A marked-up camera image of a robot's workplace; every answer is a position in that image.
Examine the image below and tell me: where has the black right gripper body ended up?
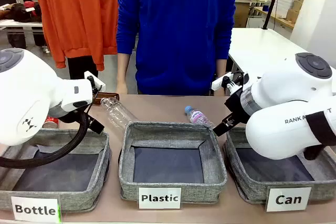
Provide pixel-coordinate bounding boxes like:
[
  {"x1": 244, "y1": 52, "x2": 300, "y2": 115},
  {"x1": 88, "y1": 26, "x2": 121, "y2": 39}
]
[{"x1": 224, "y1": 87, "x2": 253, "y2": 125}]

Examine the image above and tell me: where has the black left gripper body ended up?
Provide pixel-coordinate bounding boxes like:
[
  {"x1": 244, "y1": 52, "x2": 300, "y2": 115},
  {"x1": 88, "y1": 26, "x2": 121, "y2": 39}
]
[{"x1": 48, "y1": 104, "x2": 91, "y2": 125}]

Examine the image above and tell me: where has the red aluminium can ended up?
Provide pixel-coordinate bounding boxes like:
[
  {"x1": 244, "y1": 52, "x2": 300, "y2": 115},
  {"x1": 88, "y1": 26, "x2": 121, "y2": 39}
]
[{"x1": 43, "y1": 115, "x2": 60, "y2": 130}]

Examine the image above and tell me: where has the person's left forearm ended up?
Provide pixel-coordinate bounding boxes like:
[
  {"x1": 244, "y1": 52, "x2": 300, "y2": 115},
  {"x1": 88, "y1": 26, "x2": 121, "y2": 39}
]
[{"x1": 215, "y1": 58, "x2": 228, "y2": 79}]

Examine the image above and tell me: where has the person's right forearm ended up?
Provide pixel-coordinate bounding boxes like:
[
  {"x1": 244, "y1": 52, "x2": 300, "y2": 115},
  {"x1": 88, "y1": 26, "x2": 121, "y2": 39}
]
[{"x1": 117, "y1": 52, "x2": 131, "y2": 78}]

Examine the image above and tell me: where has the grey fabric basket labelled Bottle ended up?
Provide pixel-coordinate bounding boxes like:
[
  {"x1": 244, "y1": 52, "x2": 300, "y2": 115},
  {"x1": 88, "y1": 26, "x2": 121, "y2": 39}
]
[{"x1": 0, "y1": 128, "x2": 112, "y2": 213}]

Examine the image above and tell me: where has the grey fabric basket labelled Can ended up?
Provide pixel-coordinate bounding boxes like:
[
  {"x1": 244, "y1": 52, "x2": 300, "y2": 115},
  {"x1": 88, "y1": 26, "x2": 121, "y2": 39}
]
[{"x1": 224, "y1": 126, "x2": 336, "y2": 205}]

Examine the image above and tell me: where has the grey fabric basket labelled Plastic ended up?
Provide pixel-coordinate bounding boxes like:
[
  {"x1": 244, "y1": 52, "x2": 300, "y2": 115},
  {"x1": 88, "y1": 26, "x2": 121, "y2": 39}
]
[{"x1": 118, "y1": 121, "x2": 228, "y2": 204}]

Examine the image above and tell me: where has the white Can label card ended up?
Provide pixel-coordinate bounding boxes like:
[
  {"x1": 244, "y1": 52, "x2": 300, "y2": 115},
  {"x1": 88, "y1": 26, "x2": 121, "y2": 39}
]
[{"x1": 266, "y1": 186, "x2": 312, "y2": 212}]

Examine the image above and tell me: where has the person's right hand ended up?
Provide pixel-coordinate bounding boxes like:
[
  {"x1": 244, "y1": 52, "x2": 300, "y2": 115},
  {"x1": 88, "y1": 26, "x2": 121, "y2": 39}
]
[{"x1": 116, "y1": 76, "x2": 129, "y2": 95}]

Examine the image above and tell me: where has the large clear plastic bottle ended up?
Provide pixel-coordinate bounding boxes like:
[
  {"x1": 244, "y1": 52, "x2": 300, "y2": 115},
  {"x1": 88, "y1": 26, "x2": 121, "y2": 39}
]
[{"x1": 100, "y1": 97, "x2": 139, "y2": 133}]

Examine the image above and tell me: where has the small pink label water bottle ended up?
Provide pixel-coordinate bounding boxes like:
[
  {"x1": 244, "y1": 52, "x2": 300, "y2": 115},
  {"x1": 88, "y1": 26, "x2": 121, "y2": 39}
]
[{"x1": 184, "y1": 105, "x2": 216, "y2": 128}]

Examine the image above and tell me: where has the brown glass bottle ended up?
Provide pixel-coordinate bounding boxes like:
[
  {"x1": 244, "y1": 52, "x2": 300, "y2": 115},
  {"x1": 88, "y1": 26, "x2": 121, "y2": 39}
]
[{"x1": 98, "y1": 92, "x2": 120, "y2": 101}]

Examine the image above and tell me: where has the white background table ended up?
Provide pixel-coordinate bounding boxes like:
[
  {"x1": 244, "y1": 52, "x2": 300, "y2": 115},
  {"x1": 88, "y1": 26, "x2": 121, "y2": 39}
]
[{"x1": 227, "y1": 27, "x2": 301, "y2": 79}]

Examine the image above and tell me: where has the person in blue hoodie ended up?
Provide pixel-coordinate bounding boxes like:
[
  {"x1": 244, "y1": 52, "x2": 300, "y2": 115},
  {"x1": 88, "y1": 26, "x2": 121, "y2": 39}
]
[{"x1": 117, "y1": 0, "x2": 241, "y2": 96}]

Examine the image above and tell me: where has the white Plastic label card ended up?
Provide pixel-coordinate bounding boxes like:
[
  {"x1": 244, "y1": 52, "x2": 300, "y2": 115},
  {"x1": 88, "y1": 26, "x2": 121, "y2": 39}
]
[{"x1": 138, "y1": 187, "x2": 182, "y2": 210}]

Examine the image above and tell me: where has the white Bottle label card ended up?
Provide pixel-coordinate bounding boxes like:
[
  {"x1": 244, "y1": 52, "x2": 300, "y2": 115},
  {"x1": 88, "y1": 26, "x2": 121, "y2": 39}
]
[{"x1": 10, "y1": 196, "x2": 61, "y2": 223}]

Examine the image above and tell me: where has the wooden workbench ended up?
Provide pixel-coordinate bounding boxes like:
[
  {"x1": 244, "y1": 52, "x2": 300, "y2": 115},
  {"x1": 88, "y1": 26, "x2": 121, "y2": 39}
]
[{"x1": 253, "y1": 6, "x2": 296, "y2": 29}]

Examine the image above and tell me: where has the person in orange hoodie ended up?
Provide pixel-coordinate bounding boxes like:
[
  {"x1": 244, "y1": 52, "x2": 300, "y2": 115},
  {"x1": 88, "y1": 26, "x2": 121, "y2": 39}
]
[{"x1": 34, "y1": 0, "x2": 119, "y2": 80}]

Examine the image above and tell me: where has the white table with clothes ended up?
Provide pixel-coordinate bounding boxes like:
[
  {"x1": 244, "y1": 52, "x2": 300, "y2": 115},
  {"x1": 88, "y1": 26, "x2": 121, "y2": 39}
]
[{"x1": 0, "y1": 20, "x2": 45, "y2": 33}]

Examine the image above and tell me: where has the black tripod pole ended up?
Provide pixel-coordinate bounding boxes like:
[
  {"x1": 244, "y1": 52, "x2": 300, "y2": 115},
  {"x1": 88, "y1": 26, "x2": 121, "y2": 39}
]
[{"x1": 262, "y1": 0, "x2": 285, "y2": 30}]

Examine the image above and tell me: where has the cardboard boxes stack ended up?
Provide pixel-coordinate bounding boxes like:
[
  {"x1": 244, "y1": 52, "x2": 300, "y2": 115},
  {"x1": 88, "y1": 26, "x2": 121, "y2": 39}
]
[{"x1": 285, "y1": 0, "x2": 305, "y2": 23}]

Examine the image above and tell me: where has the dark brown clothing pile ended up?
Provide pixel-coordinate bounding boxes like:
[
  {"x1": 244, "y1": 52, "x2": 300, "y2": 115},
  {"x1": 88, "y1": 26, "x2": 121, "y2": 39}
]
[{"x1": 0, "y1": 2, "x2": 43, "y2": 23}]

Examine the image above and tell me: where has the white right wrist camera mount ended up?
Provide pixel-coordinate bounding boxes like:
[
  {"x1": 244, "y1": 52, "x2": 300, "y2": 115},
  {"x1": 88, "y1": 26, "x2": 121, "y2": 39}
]
[{"x1": 211, "y1": 71, "x2": 234, "y2": 91}]

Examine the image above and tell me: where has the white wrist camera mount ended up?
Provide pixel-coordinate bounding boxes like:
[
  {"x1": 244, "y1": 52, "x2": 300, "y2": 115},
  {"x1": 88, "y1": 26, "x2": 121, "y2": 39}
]
[
  {"x1": 83, "y1": 71, "x2": 106, "y2": 92},
  {"x1": 211, "y1": 71, "x2": 234, "y2": 91}
]

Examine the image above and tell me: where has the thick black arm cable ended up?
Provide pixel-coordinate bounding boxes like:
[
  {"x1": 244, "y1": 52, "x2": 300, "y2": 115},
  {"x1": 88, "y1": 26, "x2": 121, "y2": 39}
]
[{"x1": 0, "y1": 109, "x2": 90, "y2": 169}]

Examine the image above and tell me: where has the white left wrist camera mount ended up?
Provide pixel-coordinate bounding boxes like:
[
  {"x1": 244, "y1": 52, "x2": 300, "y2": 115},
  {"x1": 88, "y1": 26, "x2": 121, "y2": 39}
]
[{"x1": 83, "y1": 71, "x2": 106, "y2": 92}]

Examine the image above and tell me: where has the black strap on arm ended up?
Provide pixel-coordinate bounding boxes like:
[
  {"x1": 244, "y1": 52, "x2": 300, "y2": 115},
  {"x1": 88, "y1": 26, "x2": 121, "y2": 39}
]
[{"x1": 306, "y1": 111, "x2": 336, "y2": 146}]

